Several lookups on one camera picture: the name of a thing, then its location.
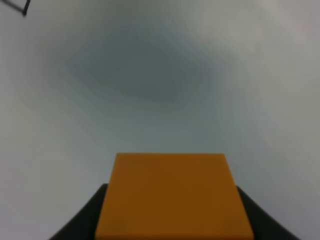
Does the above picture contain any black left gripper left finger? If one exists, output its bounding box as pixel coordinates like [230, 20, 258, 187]
[50, 183, 108, 240]

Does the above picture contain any orange cube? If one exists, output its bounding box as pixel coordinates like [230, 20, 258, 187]
[95, 153, 254, 240]

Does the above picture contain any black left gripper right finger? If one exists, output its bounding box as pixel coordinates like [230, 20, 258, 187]
[237, 186, 299, 240]

